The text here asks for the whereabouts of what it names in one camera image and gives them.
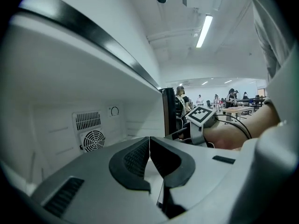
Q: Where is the white fridge fan panel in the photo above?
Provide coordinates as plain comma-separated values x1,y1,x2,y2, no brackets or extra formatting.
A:
71,110,107,153

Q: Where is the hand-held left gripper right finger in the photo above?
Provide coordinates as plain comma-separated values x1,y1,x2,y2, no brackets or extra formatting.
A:
149,136,196,189

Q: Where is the thin black cable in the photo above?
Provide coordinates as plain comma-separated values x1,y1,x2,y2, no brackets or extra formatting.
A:
216,118,252,139

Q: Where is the light wooden table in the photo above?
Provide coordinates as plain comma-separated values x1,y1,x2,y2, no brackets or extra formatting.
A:
220,106,256,122

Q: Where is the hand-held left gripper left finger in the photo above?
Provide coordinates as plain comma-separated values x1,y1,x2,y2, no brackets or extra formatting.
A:
108,136,151,193

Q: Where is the round fridge thermostat dial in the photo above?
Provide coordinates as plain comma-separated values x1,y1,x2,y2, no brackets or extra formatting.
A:
107,105,121,118

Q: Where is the long ceiling light tube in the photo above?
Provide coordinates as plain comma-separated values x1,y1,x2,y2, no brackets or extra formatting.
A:
195,13,214,49

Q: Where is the white fridge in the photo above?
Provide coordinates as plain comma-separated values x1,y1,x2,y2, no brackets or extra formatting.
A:
0,0,164,196

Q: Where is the dark brown upright panel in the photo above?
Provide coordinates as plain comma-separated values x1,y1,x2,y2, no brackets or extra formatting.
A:
160,87,178,137

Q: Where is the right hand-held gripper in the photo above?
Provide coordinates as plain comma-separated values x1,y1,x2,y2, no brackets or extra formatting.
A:
185,105,219,148

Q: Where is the person's gray shirt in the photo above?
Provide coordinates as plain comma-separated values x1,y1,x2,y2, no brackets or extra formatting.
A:
247,0,299,116

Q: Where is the person's right forearm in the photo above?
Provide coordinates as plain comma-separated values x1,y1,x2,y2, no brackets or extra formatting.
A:
202,96,281,152

